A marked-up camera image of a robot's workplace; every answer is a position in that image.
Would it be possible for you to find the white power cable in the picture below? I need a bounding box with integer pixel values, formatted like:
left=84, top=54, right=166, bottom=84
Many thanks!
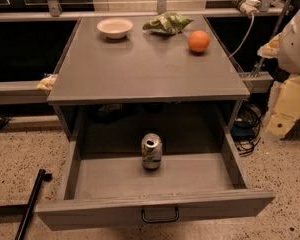
left=227, top=13, right=256, bottom=59

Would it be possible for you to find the black cable bundle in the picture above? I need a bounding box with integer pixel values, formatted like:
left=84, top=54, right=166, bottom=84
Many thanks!
left=231, top=103, right=264, bottom=157

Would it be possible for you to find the orange fruit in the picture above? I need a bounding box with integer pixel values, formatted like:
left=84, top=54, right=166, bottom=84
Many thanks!
left=188, top=30, right=210, bottom=53

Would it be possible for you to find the grey cabinet counter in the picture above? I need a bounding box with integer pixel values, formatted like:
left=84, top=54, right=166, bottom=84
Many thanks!
left=48, top=15, right=249, bottom=135

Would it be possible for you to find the green silver 7up can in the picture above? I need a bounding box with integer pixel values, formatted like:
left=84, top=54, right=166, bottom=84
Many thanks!
left=141, top=133, right=162, bottom=170

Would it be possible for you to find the white ceramic bowl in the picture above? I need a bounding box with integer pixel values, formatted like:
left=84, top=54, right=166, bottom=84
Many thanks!
left=97, top=18, right=133, bottom=39

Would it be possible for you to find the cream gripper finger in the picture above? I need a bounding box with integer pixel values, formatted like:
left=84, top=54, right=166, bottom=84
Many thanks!
left=265, top=76, right=300, bottom=138
left=257, top=34, right=281, bottom=59

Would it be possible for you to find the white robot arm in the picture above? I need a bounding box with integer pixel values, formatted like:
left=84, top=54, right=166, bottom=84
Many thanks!
left=257, top=9, right=300, bottom=140

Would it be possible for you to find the grey metal rail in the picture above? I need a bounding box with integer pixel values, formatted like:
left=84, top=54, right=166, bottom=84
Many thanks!
left=0, top=81, right=49, bottom=105

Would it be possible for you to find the white power strip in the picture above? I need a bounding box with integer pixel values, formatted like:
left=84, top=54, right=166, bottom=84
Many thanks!
left=230, top=0, right=260, bottom=17

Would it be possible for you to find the green chip bag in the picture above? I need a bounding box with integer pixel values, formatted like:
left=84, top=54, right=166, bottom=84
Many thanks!
left=142, top=12, right=193, bottom=35

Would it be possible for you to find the open grey top drawer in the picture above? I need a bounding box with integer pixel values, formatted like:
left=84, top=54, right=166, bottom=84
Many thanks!
left=35, top=105, right=276, bottom=232

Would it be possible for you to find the black drawer handle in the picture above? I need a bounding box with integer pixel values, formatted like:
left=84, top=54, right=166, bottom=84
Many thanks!
left=141, top=207, right=180, bottom=224

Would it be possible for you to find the black metal pole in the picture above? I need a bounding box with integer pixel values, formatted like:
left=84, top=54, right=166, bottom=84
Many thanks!
left=14, top=169, right=52, bottom=240

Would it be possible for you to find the yellow snack bag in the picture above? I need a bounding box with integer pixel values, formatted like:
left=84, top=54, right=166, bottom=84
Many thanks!
left=37, top=74, right=57, bottom=91

